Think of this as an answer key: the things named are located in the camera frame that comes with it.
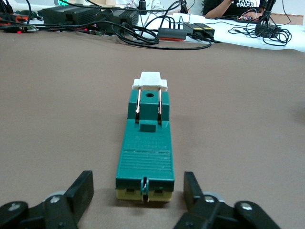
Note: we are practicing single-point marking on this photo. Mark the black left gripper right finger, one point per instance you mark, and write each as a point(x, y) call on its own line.
point(209, 212)

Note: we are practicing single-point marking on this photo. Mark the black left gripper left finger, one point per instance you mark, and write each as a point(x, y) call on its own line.
point(59, 210)

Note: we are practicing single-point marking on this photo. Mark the brown table mat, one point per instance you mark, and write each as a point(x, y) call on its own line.
point(47, 119)

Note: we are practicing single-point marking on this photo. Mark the black power adapter yellow label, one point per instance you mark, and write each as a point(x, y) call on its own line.
point(190, 28)
point(207, 29)

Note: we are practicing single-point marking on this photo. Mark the black USB hub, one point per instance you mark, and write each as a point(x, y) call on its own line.
point(171, 33)

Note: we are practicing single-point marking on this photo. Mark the large black ribbed electronics box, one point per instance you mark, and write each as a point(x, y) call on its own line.
point(78, 16)

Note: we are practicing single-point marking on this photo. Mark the white box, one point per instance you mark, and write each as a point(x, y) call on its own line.
point(195, 18)

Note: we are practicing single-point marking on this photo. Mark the red circuit board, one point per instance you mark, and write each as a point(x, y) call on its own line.
point(245, 19)

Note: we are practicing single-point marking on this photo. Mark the orange black tool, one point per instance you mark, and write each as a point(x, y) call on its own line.
point(9, 17)

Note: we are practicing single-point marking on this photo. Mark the small black ribbed electronics box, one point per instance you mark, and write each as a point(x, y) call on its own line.
point(126, 20)

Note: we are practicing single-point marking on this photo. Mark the person in black T-shirt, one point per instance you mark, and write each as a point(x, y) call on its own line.
point(228, 8)

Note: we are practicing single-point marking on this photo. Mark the thin black stand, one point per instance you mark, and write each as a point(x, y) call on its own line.
point(183, 7)

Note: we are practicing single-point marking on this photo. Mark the green LED display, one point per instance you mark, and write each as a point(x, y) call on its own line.
point(63, 3)

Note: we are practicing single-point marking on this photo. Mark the brown cardboard board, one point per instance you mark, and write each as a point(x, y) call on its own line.
point(293, 19)

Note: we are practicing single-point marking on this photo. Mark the red flat base plate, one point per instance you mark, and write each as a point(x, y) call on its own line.
point(171, 39)

